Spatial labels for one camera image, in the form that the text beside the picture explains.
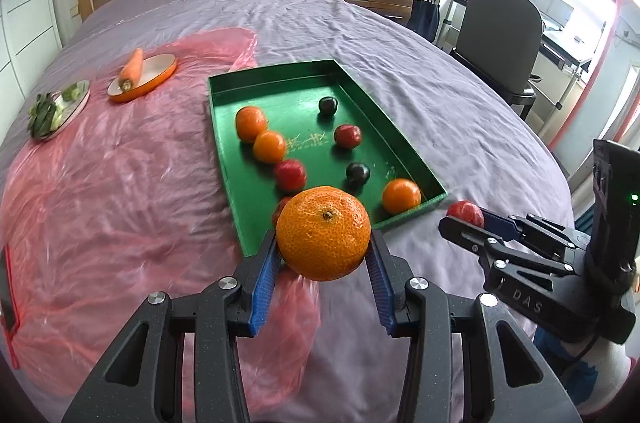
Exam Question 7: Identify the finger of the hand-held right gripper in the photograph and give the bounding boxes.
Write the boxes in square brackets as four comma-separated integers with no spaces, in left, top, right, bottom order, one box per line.
[480,209,591,250]
[438,216,576,276]

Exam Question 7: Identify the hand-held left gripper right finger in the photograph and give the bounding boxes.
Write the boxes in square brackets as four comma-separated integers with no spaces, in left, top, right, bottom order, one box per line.
[365,228,571,423]

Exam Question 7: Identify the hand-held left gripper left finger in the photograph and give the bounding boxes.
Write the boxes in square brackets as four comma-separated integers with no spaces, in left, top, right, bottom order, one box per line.
[60,229,283,423]

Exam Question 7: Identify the orange mandarin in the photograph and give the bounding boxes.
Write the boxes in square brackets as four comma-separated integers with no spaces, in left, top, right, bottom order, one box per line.
[382,178,422,215]
[252,131,287,165]
[235,106,268,142]
[276,186,372,282]

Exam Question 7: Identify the green cardboard box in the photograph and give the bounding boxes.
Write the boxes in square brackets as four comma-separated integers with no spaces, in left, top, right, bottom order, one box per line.
[207,59,447,256]

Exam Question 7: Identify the person's right hand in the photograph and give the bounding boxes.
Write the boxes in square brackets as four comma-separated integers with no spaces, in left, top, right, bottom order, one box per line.
[532,325,640,409]

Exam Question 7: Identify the pink plastic sheet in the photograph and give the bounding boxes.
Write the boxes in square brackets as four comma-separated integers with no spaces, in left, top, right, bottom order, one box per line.
[0,27,323,419]

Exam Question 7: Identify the dark desk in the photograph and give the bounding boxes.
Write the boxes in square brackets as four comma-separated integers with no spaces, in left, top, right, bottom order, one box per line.
[415,0,596,74]

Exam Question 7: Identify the grey office chair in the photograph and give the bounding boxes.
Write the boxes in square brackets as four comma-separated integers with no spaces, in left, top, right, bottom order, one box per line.
[447,0,546,119]

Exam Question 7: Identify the dark tote bag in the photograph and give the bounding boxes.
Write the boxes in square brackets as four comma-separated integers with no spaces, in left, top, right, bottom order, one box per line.
[407,0,442,41]

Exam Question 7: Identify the white storage box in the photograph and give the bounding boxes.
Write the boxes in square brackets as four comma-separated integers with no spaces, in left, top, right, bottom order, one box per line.
[530,0,576,16]

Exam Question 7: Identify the bed with purple sheet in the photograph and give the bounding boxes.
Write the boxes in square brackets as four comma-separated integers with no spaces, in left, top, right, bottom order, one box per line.
[0,0,576,423]

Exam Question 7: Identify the orange oval dish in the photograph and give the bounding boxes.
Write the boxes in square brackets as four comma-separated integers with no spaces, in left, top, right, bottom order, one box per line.
[106,53,178,104]

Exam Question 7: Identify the carrot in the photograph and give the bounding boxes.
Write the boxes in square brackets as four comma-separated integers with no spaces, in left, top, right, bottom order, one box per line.
[119,48,145,91]

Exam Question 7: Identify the white plate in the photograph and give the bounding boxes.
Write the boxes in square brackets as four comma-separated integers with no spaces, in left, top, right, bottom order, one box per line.
[30,79,91,141]

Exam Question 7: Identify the dark leafy bok choy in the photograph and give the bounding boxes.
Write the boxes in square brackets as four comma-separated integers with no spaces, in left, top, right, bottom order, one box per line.
[27,93,63,138]

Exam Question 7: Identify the white wardrobe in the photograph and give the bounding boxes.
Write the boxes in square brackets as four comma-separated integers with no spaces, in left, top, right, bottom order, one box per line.
[0,0,63,104]

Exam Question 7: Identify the black cable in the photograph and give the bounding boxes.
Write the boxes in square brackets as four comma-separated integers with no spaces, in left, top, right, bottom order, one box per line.
[555,333,601,361]

